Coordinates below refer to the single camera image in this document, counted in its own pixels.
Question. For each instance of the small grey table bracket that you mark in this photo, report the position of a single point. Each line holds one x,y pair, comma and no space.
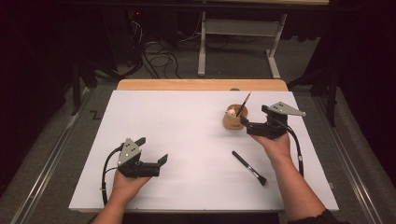
332,185

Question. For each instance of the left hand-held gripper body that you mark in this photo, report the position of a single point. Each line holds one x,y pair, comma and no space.
137,168

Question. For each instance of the dark equipment box red light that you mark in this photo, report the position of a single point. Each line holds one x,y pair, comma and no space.
124,34

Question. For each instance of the grey table grommet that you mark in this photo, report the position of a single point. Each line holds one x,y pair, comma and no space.
234,89

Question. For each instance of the white-framed desk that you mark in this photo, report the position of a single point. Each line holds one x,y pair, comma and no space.
239,28

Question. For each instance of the light wooden table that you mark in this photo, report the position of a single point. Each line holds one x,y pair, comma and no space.
202,84

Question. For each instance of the black makeup brush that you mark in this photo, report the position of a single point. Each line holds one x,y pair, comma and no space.
249,168

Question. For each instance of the aluminium floor rail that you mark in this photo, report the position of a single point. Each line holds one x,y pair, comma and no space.
358,183
46,168

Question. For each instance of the black metal stand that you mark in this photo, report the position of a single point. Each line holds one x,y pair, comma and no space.
331,93
77,87

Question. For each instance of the white table board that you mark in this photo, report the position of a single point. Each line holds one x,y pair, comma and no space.
193,130

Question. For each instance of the round wooden pen holder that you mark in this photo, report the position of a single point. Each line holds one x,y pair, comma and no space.
233,123

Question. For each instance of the person's right hand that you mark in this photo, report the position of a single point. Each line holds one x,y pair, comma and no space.
275,146

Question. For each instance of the person's left hand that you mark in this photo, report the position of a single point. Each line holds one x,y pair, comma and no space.
127,185

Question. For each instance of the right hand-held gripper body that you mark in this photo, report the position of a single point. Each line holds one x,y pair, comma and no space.
271,127

